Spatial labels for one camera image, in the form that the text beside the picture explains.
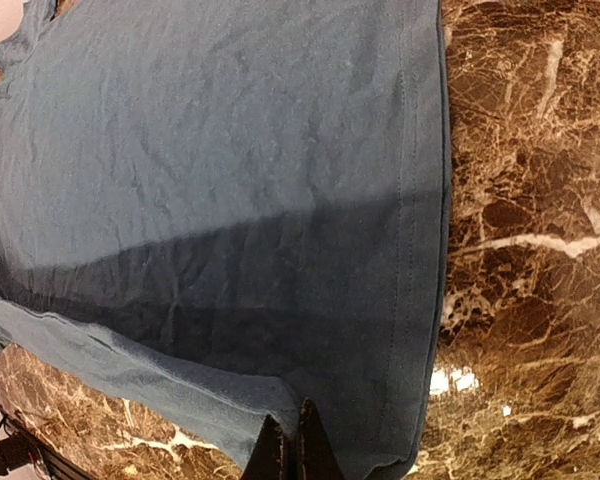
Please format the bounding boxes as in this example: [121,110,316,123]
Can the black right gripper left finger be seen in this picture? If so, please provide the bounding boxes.
[241,416,286,480]

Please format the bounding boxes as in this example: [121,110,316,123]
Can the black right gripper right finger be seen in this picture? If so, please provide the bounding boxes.
[295,399,345,480]

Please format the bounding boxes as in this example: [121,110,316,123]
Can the dark blue garment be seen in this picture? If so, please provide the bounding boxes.
[0,1,451,479]

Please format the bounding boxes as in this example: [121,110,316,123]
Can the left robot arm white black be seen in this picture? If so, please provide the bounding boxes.
[0,404,44,476]

